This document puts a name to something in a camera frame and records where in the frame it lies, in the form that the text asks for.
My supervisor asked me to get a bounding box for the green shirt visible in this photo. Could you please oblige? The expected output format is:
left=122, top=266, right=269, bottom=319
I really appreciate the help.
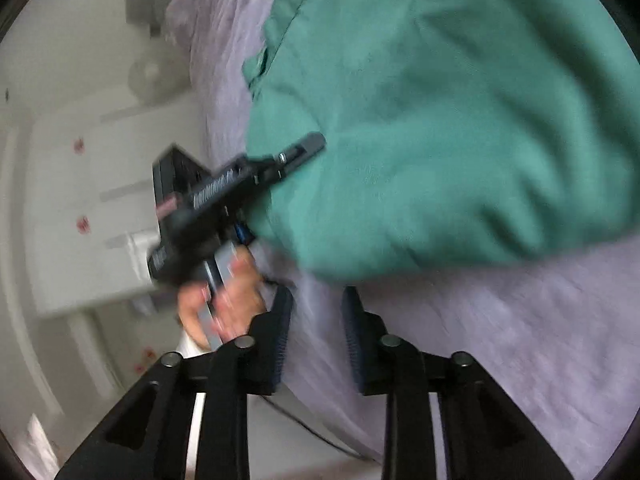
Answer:
left=244, top=0, right=639, bottom=280

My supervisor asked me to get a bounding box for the person left hand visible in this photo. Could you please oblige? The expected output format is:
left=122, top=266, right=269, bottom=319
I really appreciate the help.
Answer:
left=177, top=246, right=266, bottom=351

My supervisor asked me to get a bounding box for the white wardrobe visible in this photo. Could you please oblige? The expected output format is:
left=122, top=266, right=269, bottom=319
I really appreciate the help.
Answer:
left=1, top=86, right=204, bottom=316

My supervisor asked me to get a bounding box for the grey embossed bedspread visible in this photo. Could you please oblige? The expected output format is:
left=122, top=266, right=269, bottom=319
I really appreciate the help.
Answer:
left=166, top=0, right=639, bottom=479

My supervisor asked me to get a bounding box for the white fan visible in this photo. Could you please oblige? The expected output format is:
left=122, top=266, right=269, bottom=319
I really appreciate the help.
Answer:
left=128, top=51, right=190, bottom=105

